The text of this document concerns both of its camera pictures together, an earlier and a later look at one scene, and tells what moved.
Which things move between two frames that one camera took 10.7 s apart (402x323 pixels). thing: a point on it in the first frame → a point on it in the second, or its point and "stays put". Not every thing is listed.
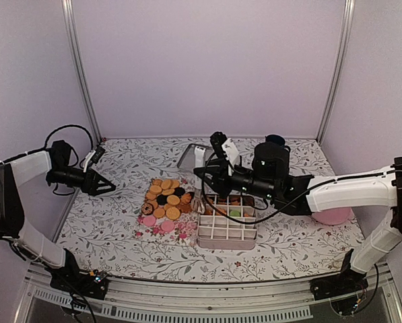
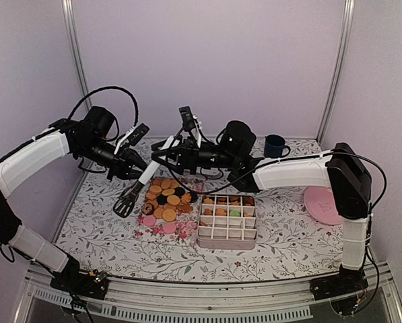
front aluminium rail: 132,301 stays put
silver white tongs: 198,198 → 124,206
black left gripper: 90,184 → 122,163
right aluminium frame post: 349,15 stays put
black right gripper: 219,175 → 185,155
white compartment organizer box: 227,224 stays put
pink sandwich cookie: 149,221 stays put
